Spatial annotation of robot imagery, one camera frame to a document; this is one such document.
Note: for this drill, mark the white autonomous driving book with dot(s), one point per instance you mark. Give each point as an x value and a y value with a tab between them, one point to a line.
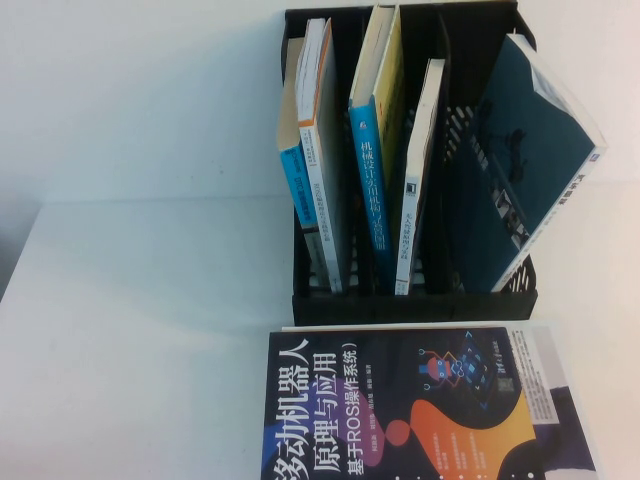
420	175

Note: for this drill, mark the white spine orange stripe book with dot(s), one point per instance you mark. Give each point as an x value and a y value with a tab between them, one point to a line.
325	200

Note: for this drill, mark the cyan spine book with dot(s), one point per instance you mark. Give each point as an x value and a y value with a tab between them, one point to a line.
295	180

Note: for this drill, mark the blue spine mechanical design book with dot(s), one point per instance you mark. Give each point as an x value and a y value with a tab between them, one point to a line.
372	200

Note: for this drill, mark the black plastic book stand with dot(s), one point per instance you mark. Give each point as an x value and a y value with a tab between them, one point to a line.
425	307

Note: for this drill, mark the yellow cover book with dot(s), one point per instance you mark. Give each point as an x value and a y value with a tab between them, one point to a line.
392	100

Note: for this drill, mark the dark mobile robot book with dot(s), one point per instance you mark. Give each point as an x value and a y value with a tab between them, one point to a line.
400	400

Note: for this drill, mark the teal cover car suspension book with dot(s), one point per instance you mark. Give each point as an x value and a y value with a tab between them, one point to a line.
525	165

